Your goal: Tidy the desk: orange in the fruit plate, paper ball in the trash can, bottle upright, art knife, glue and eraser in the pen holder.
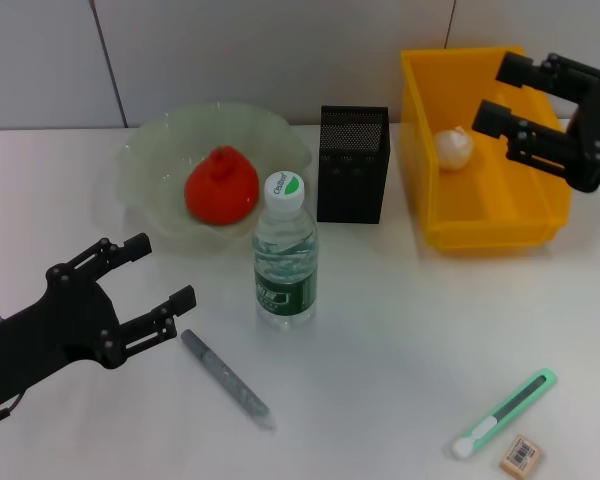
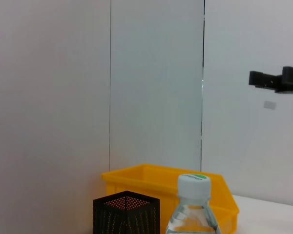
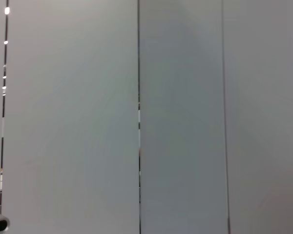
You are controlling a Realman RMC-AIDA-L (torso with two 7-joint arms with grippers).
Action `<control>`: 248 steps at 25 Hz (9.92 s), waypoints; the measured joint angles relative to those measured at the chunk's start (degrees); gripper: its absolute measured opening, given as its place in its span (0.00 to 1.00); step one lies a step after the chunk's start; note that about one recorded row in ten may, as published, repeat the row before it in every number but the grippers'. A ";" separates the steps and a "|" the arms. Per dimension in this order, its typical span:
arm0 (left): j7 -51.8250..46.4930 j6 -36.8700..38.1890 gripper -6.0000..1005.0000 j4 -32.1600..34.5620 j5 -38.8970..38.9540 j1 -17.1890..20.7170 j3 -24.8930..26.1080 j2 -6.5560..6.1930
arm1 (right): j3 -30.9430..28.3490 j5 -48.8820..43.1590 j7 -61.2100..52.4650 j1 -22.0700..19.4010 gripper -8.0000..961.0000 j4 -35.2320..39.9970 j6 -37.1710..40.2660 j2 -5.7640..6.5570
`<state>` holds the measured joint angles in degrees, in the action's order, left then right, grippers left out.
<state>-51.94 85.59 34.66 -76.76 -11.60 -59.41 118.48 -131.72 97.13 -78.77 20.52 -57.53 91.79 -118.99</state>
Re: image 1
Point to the yellow plastic storage bin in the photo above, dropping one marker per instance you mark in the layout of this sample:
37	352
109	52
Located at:
485	220

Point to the grey marker pen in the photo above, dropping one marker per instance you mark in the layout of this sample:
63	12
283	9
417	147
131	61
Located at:
225	377

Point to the white paper ball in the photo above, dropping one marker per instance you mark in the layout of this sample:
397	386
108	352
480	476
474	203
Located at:
454	149

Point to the black mesh pen holder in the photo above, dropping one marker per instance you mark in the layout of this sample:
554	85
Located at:
352	170

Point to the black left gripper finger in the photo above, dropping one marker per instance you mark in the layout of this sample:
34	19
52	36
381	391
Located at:
115	255
155	322

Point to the translucent wavy glass fruit plate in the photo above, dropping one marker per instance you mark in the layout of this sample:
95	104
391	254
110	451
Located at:
155	150

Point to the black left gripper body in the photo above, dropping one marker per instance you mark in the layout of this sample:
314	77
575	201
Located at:
55	330

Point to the beige eraser with barcode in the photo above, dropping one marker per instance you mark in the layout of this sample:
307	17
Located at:
521	454

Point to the mint green utility knife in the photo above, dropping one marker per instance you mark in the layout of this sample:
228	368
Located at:
505	412

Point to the clear water bottle green label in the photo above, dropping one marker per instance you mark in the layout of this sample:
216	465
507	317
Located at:
285	265

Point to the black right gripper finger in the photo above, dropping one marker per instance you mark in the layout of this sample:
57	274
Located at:
555	75
535	142

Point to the red round fruit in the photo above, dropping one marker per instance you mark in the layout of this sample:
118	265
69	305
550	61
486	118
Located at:
225	185

